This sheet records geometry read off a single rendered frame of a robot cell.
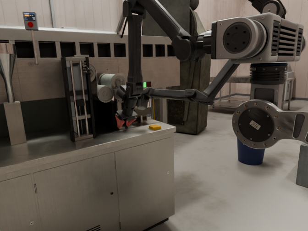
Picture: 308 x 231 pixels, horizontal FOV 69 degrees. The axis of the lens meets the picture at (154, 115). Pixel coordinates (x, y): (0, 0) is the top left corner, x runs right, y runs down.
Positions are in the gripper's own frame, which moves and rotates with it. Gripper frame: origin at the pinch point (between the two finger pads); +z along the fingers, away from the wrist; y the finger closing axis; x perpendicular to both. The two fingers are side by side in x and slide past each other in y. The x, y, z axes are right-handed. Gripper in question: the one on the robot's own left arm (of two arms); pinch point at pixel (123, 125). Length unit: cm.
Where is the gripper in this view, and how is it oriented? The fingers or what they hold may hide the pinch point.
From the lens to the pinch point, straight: 128.1
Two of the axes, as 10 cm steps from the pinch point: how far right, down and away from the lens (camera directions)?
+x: 6.3, 6.0, -5.0
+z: -3.2, 7.8, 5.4
